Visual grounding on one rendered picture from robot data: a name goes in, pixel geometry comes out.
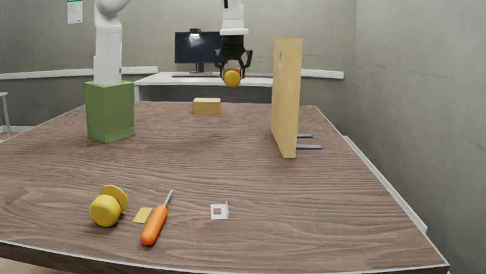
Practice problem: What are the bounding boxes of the orange-handled screwdriver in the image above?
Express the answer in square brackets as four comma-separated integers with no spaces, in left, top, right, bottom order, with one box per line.
[140,190,173,246]

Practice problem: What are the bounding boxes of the tan flat rectangular box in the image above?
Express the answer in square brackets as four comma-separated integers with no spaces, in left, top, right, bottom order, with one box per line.
[193,98,221,115]

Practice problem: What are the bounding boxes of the yellow flat rectangular plate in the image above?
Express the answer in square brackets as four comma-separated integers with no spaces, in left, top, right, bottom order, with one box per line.
[133,207,152,224]

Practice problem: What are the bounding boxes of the wooden door panel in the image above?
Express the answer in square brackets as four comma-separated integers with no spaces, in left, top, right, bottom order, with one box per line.
[270,37,303,158]

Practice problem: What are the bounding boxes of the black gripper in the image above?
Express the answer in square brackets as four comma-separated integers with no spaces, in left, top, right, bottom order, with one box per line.
[213,35,253,80]

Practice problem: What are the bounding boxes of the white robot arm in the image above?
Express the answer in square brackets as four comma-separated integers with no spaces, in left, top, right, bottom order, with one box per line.
[94,0,249,85]

